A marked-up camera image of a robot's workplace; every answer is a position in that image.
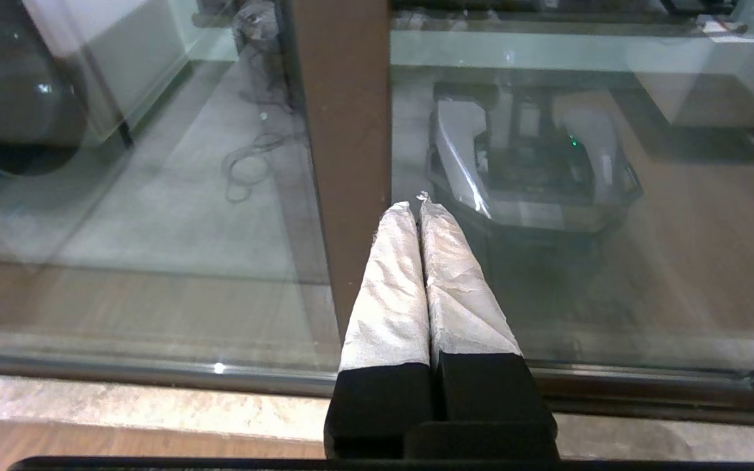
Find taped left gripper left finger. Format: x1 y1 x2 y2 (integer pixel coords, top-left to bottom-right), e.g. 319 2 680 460
323 201 435 460

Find door floor track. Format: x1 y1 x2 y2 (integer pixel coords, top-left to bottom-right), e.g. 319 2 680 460
0 374 754 429

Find brown framed fixed glass panel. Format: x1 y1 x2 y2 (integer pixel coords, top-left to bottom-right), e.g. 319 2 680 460
0 0 392 398

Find grey stone railing sill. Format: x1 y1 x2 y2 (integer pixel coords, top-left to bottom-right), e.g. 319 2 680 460
390 14 747 37

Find black metal balcony railing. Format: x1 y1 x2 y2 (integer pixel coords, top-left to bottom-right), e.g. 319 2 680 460
390 0 738 17

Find grey coiled floor cable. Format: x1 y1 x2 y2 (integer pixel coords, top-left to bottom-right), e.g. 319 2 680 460
221 88 309 203

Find brown framed sliding glass door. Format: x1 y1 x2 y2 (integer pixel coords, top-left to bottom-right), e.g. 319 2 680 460
276 0 754 413

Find large black rounded object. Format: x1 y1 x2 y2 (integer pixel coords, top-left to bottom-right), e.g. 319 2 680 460
0 0 88 177

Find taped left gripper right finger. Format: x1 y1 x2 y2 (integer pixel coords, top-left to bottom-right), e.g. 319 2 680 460
416 191 557 424

